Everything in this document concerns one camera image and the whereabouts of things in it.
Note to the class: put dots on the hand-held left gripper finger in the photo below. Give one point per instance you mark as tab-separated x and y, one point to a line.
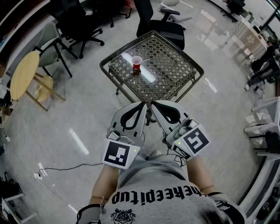
119	118
141	122

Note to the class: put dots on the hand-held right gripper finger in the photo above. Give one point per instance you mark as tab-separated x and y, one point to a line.
182	112
162	123

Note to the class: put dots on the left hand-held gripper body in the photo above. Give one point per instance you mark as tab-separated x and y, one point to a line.
116	154

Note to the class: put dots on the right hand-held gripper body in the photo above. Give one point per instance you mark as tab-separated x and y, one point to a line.
195	140

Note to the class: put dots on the red plastic cup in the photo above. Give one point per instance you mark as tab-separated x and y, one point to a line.
137	65

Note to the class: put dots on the person's left forearm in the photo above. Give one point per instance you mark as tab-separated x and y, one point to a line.
105	183

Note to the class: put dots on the person's right forearm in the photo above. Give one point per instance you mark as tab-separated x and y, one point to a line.
199	175

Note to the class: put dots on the person's white shoe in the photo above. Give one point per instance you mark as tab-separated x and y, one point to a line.
155	152

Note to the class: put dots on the grey printed t-shirt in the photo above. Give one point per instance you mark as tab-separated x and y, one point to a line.
153	181

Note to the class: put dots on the wicker table with glass top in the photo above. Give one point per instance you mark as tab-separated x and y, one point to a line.
166	65

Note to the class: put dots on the white metal rack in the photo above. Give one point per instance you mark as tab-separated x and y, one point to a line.
267	113

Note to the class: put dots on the white curved desk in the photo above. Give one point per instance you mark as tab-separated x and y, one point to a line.
262	181

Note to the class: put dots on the white power strip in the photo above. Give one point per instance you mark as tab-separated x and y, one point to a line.
37	176

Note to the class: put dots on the black office chair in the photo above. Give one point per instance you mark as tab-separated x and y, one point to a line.
113	8
235	6
166	28
74	24

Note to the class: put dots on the table with patterned cloth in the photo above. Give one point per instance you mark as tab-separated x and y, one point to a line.
249	41

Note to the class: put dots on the white office chair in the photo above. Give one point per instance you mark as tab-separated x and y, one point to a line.
175	13

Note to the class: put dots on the grey-green chair with black legs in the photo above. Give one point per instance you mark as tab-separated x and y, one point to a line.
49	43

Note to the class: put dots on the round wooden table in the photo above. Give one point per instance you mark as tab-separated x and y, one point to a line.
24	75

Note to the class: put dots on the white frame table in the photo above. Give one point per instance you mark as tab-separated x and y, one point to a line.
13	207

